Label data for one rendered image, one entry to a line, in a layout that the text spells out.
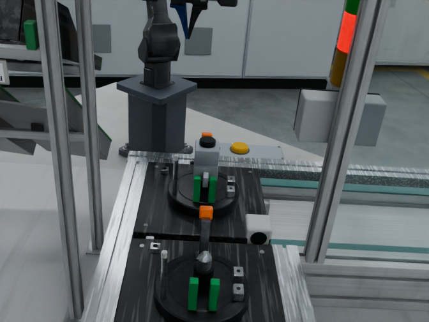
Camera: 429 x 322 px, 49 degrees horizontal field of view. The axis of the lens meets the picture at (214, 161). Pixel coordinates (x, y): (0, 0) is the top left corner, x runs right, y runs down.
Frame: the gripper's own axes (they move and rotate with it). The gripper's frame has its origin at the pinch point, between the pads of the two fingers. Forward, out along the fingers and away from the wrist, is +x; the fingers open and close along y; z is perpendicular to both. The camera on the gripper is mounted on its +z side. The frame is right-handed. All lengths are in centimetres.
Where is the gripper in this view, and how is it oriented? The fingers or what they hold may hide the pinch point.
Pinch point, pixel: (188, 21)
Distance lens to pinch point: 98.1
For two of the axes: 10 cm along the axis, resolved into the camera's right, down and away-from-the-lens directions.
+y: 10.0, 0.5, 0.4
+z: 0.1, 4.9, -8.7
